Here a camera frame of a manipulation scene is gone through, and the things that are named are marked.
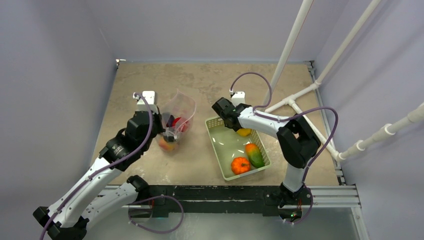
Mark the yellow bell pepper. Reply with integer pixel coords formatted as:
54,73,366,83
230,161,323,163
236,128,252,137

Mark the purple eggplant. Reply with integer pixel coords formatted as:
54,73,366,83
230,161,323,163
162,112,175,128

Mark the green plastic basket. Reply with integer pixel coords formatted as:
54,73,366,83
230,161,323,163
205,117,272,181

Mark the peach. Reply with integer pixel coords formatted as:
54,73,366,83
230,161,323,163
157,137,177,152

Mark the clear pink zip bag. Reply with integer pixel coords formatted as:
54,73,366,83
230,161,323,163
156,90,197,153

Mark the red tomato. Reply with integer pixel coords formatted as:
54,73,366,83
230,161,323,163
173,117,191,133

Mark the dark purple plum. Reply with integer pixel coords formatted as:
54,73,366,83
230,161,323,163
162,131,178,143

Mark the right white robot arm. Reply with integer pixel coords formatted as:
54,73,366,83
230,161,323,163
211,97,321,204

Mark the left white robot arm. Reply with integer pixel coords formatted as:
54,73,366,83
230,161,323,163
33,111,164,240

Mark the green orange mango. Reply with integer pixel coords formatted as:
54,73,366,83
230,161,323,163
245,143,265,168

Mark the small orange pumpkin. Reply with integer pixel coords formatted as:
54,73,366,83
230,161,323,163
230,157,251,175

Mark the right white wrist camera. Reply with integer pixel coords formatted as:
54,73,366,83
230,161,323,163
230,91,246,107

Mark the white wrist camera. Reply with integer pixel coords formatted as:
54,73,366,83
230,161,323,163
132,90,160,114
230,91,246,107

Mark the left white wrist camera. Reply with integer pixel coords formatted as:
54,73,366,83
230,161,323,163
132,90,160,114

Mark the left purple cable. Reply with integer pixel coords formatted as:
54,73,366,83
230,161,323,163
39,92,155,240

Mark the black base frame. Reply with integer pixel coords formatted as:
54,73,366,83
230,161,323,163
126,175,313,223

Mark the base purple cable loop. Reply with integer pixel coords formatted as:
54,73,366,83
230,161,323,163
127,194,185,235

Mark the white pipe frame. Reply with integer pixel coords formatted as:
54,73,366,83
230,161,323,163
265,0,424,162

